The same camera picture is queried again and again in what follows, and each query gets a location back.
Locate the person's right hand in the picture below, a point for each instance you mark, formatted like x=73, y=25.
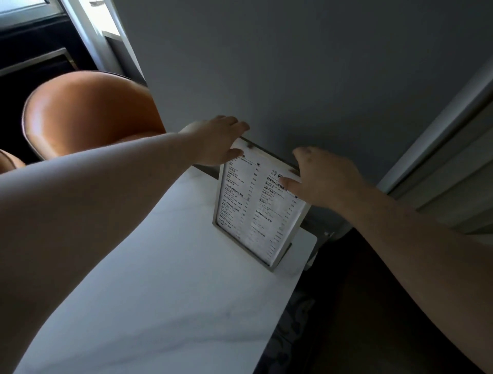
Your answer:
x=327, y=181

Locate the person's right thumb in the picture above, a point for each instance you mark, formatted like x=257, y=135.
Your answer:
x=292, y=185

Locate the orange leather chair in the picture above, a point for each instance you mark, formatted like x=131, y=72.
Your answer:
x=8, y=161
x=90, y=111

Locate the person's left forearm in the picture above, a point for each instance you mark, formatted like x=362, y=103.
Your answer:
x=88, y=215

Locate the person's left thumb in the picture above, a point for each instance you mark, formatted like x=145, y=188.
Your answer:
x=231, y=156

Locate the person's right forearm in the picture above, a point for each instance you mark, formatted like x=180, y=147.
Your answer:
x=427, y=262

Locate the white window frame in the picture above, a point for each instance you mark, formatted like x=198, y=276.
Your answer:
x=98, y=31

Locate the framed menu table stand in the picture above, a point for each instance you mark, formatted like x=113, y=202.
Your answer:
x=256, y=212

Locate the person's left hand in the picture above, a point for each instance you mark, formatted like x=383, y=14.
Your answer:
x=210, y=140

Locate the grey panelled door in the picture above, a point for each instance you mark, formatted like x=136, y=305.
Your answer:
x=446, y=162

